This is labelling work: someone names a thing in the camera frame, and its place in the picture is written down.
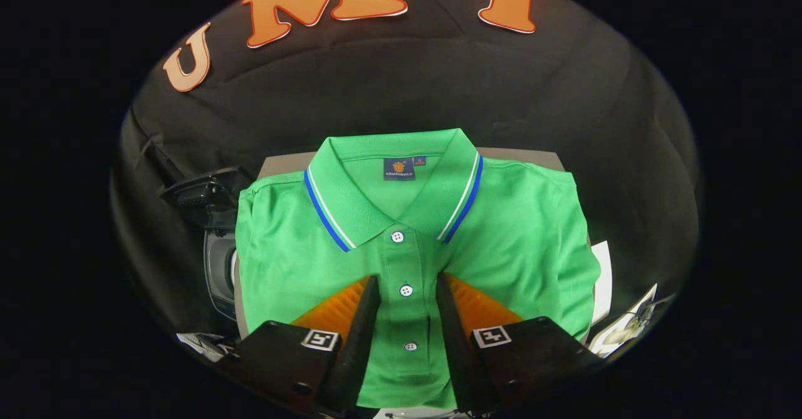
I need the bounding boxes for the green polo shirt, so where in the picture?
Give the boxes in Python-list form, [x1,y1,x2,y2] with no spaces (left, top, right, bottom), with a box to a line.
[235,128,601,410]

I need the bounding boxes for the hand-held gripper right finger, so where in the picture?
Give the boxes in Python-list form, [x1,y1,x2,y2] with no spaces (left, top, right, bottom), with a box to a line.
[435,272,605,415]

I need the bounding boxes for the white paper sheet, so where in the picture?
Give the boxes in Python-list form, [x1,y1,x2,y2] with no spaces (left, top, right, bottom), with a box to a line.
[591,241,613,326]

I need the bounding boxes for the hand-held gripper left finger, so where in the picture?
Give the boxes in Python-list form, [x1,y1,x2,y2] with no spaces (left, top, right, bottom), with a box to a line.
[216,275,382,416]

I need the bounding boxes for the dark translucent washing machine lid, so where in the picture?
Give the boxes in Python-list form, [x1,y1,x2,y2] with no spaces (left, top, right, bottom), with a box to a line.
[160,167,251,232]

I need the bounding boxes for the white board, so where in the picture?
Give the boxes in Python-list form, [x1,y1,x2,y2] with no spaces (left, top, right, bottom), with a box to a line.
[589,283,660,357]

